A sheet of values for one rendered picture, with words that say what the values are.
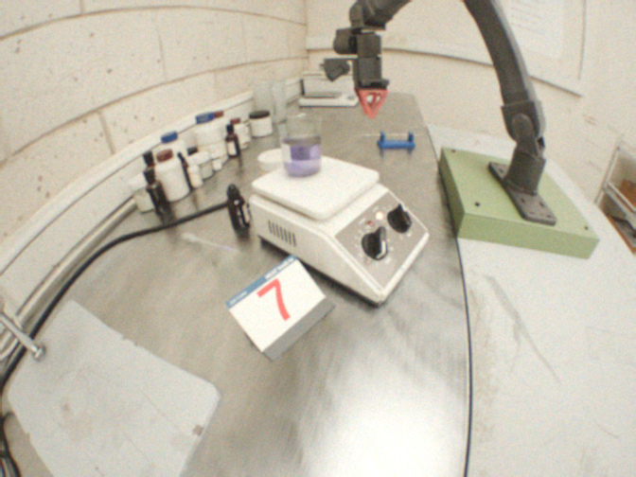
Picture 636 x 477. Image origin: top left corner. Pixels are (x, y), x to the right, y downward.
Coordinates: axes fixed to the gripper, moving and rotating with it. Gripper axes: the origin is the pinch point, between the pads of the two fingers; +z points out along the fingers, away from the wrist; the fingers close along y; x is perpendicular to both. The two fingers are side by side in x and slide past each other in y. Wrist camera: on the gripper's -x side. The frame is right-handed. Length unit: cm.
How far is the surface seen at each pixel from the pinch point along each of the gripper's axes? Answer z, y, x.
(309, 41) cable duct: -25, -117, -5
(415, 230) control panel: 4.9, 40.0, -4.9
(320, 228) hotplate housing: 1.4, 42.3, -16.7
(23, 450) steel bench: 8, 69, -55
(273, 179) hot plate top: -0.5, 33.7, -21.5
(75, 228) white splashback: 3, 31, -62
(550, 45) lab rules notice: -43, -64, 141
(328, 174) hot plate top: -0.4, 33.8, -14.6
